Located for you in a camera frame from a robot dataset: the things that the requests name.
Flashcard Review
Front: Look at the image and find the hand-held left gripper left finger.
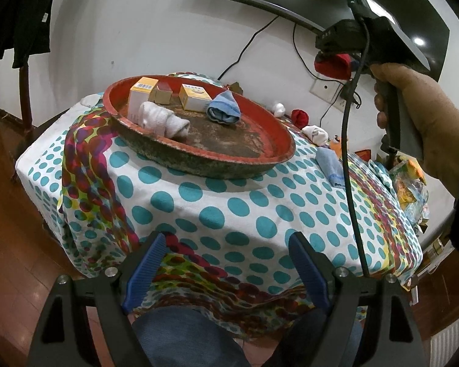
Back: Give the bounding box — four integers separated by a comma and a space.
27, 231, 168, 367

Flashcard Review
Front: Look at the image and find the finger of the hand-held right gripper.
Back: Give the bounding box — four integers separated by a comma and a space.
315, 19, 364, 55

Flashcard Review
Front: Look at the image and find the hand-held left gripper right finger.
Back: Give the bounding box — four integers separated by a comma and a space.
289, 231, 433, 367

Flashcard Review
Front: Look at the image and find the large red sock roll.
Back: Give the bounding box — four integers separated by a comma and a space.
314, 51, 354, 80

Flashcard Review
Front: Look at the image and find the blue sock roll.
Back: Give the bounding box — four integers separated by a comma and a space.
207, 90, 241, 125

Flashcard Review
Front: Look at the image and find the round red tray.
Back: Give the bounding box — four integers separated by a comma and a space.
103, 76, 297, 180

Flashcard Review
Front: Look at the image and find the white sock roll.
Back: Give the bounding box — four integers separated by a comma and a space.
138, 101, 191, 140

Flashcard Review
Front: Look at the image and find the tall yellow white box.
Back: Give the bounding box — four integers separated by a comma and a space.
128, 77, 158, 121

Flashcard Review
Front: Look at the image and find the small beige box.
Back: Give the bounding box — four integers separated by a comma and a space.
153, 81, 174, 104

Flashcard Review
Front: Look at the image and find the person's right hand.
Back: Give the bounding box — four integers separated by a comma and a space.
371, 63, 459, 199

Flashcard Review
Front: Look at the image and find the person's left leg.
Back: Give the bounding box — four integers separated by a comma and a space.
132, 306, 253, 367

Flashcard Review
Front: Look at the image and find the polka dot tablecloth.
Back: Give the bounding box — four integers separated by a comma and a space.
15, 71, 424, 342

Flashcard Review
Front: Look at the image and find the small red sock roll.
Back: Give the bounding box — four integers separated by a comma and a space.
291, 109, 310, 128

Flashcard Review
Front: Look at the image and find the white sock bundle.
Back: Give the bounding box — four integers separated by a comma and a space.
301, 124, 330, 146

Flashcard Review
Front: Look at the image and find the folded blue towel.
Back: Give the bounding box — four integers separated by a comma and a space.
315, 147, 347, 188

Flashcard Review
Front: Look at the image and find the blue patterned cloth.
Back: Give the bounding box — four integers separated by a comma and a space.
369, 158, 395, 185

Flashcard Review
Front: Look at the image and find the clear bag of snacks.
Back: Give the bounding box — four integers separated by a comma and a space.
390, 158, 431, 235

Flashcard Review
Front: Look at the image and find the white radiator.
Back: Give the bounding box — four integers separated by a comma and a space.
430, 313, 459, 367

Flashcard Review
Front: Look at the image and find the white cloth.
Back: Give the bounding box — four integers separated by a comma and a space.
80, 92, 105, 108

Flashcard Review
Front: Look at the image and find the wooden coat stand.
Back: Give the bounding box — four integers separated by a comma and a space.
17, 63, 34, 131

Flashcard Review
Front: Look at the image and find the dark hanging garment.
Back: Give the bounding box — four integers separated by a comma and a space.
0, 0, 87, 70

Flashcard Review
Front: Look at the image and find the black wall cable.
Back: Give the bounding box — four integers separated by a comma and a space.
293, 23, 322, 79

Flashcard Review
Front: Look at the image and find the white wall outlet plate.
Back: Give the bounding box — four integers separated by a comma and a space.
310, 78, 362, 108

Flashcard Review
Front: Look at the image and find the grey wall cable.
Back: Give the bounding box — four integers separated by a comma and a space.
218, 17, 280, 81

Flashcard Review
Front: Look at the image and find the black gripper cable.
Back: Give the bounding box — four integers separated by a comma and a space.
340, 6, 371, 278

